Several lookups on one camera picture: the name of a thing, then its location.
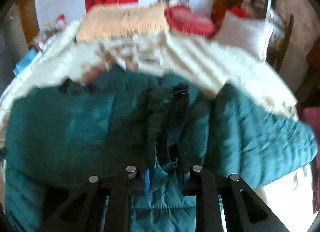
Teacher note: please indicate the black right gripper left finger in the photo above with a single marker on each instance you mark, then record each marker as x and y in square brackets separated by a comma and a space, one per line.
[101, 204]

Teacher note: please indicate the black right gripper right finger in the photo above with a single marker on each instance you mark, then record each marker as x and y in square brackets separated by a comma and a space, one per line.
[226, 201]

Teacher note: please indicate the dark green puffer jacket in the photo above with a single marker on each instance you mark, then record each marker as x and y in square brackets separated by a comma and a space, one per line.
[58, 137]

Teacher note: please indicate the floral cream bed quilt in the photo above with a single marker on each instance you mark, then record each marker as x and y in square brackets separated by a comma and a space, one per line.
[205, 63]

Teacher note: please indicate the blue paper bag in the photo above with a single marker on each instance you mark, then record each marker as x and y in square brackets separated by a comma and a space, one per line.
[25, 61]

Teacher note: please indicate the white square pillow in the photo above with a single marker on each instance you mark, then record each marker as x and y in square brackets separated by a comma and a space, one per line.
[249, 34]

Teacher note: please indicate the wooden chair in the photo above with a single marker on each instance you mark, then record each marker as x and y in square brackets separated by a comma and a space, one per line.
[280, 37]

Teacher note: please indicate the peach ruffled pillow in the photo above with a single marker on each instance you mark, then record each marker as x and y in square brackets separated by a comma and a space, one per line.
[113, 21]

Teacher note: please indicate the plush doll with red hat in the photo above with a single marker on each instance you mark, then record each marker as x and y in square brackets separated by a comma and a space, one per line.
[60, 22]

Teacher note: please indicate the red bag on chair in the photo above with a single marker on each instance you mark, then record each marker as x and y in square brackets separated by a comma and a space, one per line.
[239, 12]

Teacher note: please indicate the red heart-shaped cushion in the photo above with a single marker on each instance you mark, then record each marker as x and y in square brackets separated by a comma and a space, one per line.
[181, 19]

